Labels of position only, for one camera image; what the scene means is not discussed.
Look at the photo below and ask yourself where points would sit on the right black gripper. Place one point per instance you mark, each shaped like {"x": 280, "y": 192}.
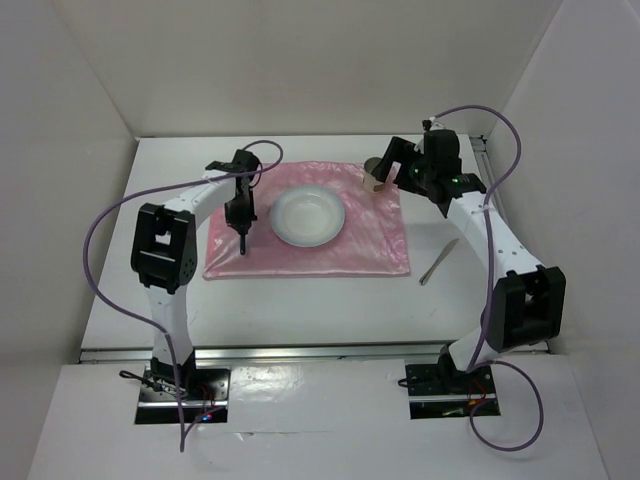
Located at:
{"x": 402, "y": 151}

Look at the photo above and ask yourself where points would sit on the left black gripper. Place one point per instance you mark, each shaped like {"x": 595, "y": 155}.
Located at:
{"x": 242, "y": 219}

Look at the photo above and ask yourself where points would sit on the white ceramic bowl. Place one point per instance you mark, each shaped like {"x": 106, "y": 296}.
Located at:
{"x": 307, "y": 216}

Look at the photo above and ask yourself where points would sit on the brown paper cup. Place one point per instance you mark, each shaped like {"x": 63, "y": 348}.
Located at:
{"x": 376, "y": 173}

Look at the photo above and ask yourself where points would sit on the pink satin cloth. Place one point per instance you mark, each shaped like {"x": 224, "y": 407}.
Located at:
{"x": 372, "y": 242}

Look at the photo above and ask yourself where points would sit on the silver table knife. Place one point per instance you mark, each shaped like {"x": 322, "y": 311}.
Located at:
{"x": 441, "y": 257}

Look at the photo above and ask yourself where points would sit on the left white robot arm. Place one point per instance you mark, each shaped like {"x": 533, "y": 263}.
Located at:
{"x": 164, "y": 255}

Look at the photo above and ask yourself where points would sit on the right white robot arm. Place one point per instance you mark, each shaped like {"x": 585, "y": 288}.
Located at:
{"x": 525, "y": 298}

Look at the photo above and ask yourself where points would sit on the aluminium right side rail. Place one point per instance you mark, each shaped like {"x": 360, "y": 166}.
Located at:
{"x": 481, "y": 154}

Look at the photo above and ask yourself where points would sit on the aluminium rail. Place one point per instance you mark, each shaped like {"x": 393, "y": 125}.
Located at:
{"x": 481, "y": 154}
{"x": 236, "y": 355}

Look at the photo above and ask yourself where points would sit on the aluminium front rail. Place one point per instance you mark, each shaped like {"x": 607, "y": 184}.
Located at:
{"x": 236, "y": 355}

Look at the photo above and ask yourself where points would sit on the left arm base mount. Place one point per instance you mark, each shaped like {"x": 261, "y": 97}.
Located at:
{"x": 204, "y": 400}

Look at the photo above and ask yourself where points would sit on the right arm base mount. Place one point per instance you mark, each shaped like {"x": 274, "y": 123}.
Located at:
{"x": 432, "y": 395}

